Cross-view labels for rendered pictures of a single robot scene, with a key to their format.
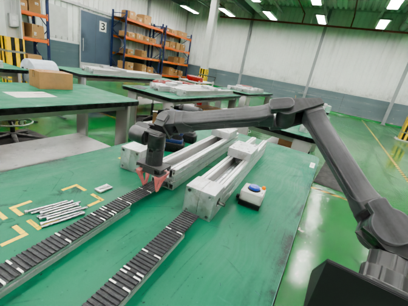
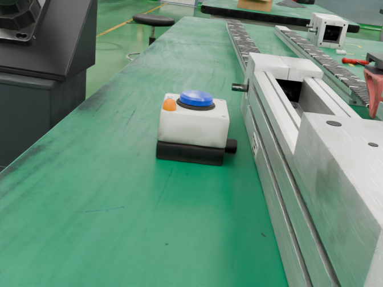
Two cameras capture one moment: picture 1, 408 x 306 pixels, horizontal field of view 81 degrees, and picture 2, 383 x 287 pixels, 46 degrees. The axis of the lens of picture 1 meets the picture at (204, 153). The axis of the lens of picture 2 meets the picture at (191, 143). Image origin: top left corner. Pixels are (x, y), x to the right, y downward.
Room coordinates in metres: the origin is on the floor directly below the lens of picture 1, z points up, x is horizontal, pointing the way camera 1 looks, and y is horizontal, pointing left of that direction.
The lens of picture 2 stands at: (1.29, -0.41, 1.00)
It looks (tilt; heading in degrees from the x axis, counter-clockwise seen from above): 22 degrees down; 157
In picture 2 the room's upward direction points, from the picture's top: 7 degrees clockwise
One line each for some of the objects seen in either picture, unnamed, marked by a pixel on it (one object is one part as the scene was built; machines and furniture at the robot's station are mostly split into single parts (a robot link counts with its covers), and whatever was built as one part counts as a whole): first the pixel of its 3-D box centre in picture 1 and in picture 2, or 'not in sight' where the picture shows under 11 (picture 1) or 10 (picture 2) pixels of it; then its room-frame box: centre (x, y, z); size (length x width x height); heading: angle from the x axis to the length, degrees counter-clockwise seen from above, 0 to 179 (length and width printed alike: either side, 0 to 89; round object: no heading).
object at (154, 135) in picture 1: (155, 140); not in sight; (0.75, 0.17, 0.98); 0.07 x 0.06 x 0.07; 66
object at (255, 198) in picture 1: (249, 195); (199, 127); (0.81, -0.20, 0.81); 0.10 x 0.08 x 0.06; 69
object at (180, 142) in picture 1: (169, 129); not in sight; (1.22, 0.20, 0.89); 0.20 x 0.08 x 0.22; 91
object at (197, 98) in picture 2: (254, 188); (195, 101); (0.81, -0.21, 0.84); 0.04 x 0.04 x 0.02
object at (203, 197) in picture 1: (206, 199); (271, 90); (0.70, -0.04, 0.83); 0.12 x 0.09 x 0.10; 69
